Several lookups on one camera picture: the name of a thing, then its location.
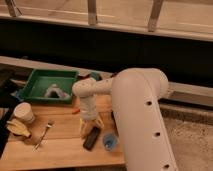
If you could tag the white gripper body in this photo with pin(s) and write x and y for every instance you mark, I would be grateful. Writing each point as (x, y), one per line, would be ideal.
(88, 110)

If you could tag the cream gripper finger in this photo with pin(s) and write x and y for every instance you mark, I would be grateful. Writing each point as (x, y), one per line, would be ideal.
(82, 128)
(99, 122)

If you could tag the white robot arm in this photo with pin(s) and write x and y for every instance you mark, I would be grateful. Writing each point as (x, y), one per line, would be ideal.
(134, 93)

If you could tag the clear blue plastic cup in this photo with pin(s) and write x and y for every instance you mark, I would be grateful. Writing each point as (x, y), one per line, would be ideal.
(109, 141)

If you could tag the white paper cup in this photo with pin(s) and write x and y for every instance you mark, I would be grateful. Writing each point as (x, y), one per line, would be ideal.
(23, 111)

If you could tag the orange carrot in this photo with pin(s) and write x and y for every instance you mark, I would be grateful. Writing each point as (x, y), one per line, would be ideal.
(75, 110)

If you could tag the silver fork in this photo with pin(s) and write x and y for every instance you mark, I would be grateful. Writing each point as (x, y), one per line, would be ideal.
(47, 127)

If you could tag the grey white cloth toy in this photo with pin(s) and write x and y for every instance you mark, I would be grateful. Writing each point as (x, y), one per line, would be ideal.
(54, 91)

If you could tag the green plastic tray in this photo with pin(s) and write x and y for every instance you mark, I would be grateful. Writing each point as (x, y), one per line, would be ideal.
(40, 79)

